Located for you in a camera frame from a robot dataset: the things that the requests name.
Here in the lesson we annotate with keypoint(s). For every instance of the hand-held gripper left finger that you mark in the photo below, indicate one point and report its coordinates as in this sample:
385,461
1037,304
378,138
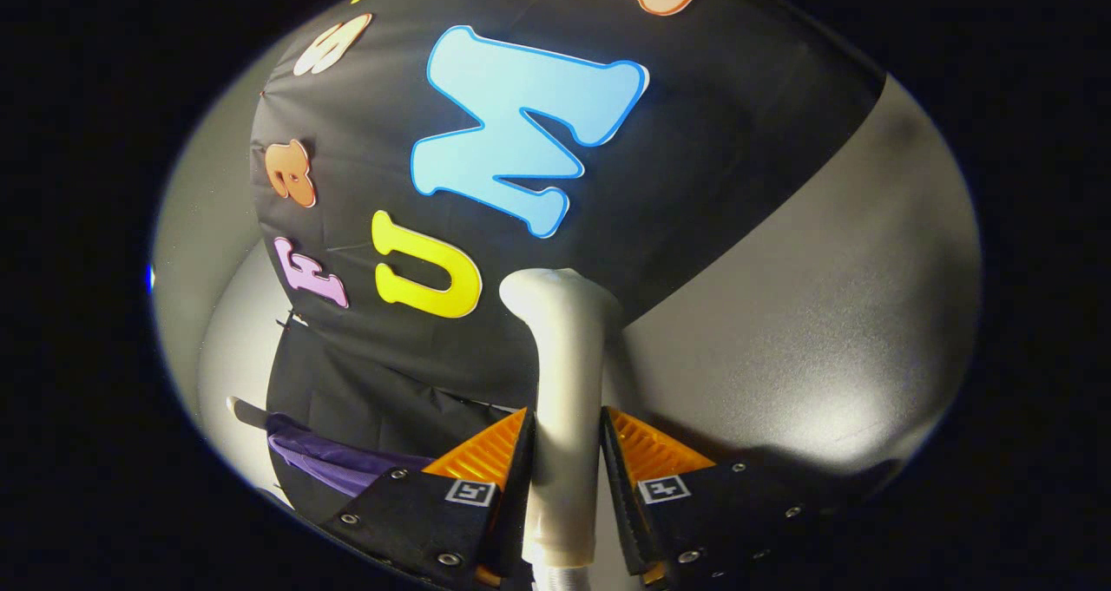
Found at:
519,487

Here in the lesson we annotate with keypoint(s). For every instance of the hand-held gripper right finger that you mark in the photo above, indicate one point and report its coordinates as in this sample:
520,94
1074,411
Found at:
618,495

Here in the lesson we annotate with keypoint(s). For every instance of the white garment steamer head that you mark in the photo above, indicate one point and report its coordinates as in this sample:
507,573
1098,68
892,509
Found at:
564,383

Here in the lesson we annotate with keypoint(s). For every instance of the purple jacket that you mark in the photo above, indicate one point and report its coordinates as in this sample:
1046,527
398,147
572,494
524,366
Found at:
338,465

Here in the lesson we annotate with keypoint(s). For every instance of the white clothes hanger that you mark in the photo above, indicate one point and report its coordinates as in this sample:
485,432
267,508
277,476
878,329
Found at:
236,405

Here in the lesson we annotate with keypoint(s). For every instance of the grey cabinet with dark top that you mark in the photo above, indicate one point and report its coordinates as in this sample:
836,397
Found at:
825,313

